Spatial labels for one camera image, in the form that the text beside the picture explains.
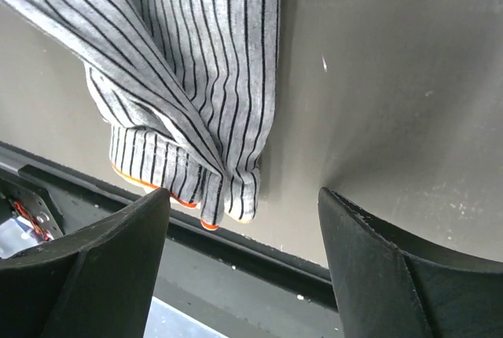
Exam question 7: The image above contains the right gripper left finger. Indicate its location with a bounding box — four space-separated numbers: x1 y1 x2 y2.
1 189 171 337

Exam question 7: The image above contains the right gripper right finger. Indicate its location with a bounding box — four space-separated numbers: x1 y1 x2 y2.
318 188 502 337

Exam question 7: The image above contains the grey striped underwear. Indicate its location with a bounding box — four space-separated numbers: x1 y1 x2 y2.
2 0 281 230

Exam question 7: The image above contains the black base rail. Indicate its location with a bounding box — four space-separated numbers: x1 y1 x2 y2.
0 141 341 338

